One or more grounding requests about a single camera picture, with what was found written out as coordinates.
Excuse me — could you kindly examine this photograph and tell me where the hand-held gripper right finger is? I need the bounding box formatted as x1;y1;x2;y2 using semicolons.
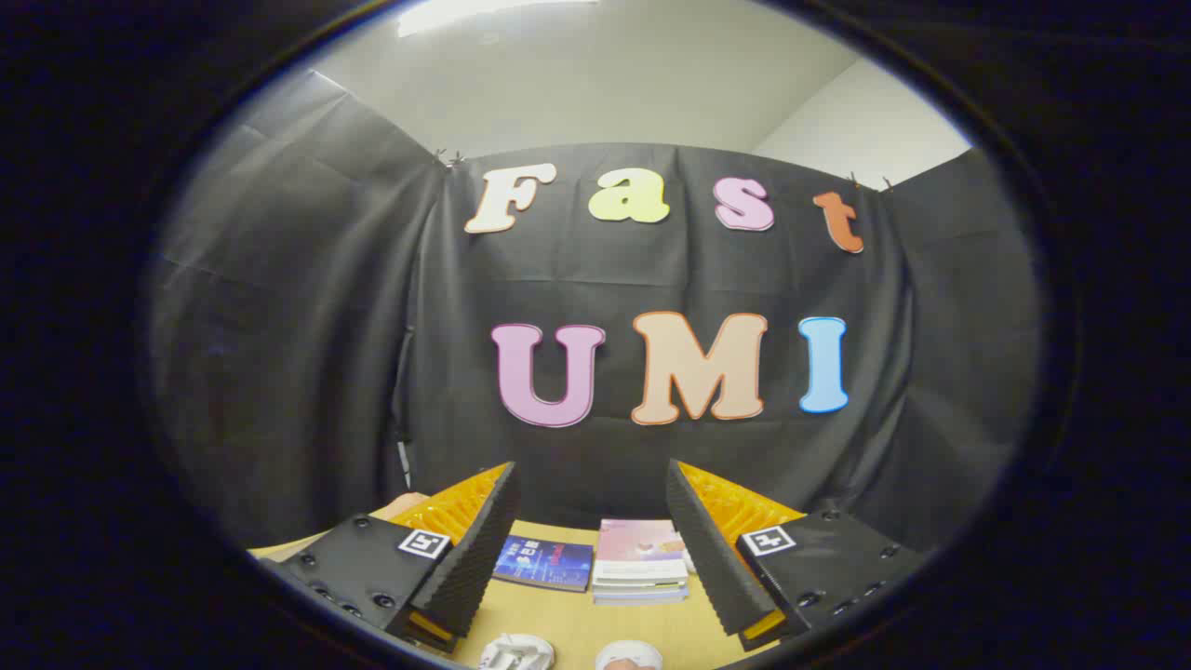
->
665;458;927;652

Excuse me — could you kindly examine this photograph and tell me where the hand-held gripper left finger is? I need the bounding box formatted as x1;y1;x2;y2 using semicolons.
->
277;461;523;653

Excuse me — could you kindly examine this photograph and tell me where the white canvas shoe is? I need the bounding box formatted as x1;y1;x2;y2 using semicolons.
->
479;633;555;670
595;640;664;670

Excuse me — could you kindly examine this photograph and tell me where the white book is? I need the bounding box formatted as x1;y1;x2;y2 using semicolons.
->
592;558;690;590

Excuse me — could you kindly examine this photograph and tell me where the blue cover book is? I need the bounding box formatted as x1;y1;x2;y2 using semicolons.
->
491;535;595;594

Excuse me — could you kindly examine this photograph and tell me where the pink cover book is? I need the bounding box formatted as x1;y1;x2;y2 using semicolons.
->
595;518;688;565

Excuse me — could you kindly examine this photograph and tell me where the pale blue book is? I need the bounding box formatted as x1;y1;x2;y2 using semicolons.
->
592;584;691;607

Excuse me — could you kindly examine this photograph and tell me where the peach fuzzy oval sponge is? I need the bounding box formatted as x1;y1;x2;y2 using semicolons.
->
372;491;431;524

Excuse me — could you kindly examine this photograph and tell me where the black backdrop cloth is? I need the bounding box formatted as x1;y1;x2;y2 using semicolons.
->
149;70;1041;559

